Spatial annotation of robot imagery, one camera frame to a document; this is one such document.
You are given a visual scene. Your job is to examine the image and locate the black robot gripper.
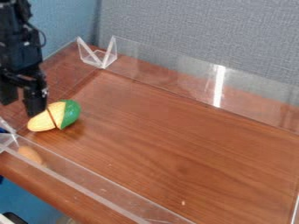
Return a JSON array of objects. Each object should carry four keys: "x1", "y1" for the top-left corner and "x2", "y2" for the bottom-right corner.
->
[{"x1": 0, "y1": 0, "x2": 49, "y2": 117}]

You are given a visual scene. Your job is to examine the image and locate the yellow green toy corn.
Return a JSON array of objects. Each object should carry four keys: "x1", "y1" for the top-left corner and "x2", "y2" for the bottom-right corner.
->
[{"x1": 27, "y1": 100, "x2": 82, "y2": 132}]

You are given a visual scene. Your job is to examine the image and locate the clear acrylic left bracket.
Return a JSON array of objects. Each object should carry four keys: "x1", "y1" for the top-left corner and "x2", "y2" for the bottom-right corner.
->
[{"x1": 0, "y1": 116, "x2": 19, "y2": 154}]

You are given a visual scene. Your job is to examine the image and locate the clear acrylic corner bracket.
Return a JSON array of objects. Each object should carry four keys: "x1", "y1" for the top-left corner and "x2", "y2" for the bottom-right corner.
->
[{"x1": 77, "y1": 36, "x2": 118, "y2": 69}]

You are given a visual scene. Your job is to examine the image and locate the clear acrylic front wall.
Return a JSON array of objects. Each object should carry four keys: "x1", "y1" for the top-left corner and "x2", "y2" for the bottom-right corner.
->
[{"x1": 0, "y1": 135, "x2": 195, "y2": 224}]

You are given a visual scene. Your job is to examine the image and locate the clear acrylic wall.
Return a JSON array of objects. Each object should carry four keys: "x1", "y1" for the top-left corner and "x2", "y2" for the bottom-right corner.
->
[
  {"x1": 107, "y1": 36, "x2": 299, "y2": 135},
  {"x1": 0, "y1": 135, "x2": 195, "y2": 224}
]

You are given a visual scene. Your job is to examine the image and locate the clear acrylic back wall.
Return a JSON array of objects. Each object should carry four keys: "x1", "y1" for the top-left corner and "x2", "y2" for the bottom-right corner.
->
[{"x1": 107, "y1": 36, "x2": 299, "y2": 135}]

